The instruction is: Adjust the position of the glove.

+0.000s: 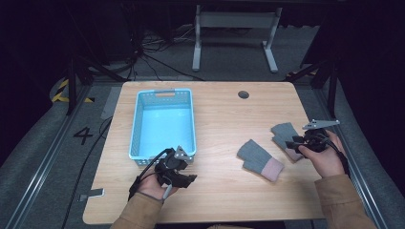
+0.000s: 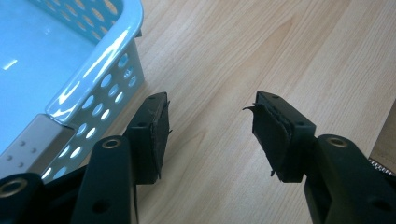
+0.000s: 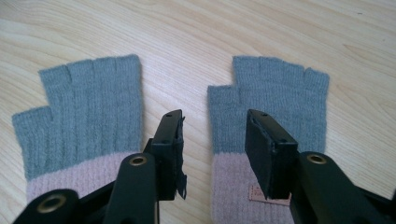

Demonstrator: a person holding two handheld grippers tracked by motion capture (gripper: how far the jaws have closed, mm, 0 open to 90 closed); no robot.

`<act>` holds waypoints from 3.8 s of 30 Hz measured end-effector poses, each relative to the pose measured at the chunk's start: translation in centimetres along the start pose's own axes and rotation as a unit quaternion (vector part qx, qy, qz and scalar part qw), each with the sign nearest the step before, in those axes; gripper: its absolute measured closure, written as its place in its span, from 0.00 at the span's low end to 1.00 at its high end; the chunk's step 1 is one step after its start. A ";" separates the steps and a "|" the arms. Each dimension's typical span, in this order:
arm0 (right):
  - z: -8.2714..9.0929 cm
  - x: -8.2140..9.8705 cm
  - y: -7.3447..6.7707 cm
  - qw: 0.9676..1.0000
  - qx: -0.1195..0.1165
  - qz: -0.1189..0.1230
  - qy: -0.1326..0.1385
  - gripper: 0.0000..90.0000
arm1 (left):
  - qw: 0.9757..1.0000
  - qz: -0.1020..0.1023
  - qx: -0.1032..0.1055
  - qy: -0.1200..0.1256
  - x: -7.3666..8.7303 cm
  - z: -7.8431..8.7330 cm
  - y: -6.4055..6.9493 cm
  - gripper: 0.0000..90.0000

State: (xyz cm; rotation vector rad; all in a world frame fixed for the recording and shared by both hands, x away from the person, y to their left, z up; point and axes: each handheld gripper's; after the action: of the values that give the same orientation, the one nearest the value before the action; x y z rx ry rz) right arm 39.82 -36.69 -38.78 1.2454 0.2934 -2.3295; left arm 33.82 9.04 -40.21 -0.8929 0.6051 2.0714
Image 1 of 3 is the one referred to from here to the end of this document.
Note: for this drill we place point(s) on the person's left hand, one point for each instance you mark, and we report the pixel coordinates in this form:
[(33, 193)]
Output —
[(153, 187)]

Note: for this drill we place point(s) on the black metal stand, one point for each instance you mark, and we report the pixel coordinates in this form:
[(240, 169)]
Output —
[(72, 86), (332, 89)]

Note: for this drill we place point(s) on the small metal floor bracket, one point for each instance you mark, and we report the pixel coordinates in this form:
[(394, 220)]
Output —
[(94, 193)]

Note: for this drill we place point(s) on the person's right hand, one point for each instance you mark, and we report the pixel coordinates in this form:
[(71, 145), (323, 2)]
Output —
[(326, 160)]

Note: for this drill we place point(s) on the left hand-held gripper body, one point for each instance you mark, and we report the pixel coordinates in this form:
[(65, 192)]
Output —
[(170, 167)]

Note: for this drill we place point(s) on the grey metal stand frame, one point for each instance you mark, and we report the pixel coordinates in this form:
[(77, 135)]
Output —
[(236, 20)]

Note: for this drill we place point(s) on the yellow black hazard tape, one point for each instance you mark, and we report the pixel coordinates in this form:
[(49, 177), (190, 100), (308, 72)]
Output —
[(60, 92)]

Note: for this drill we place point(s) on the aluminium floor rail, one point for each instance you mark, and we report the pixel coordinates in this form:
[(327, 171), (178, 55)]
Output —
[(47, 159), (356, 171)]

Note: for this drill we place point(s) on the light blue plastic basket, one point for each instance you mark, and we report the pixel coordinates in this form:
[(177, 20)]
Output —
[(162, 127)]

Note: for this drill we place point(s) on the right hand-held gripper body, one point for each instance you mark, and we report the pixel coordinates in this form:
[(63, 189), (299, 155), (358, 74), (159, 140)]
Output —
[(316, 138)]

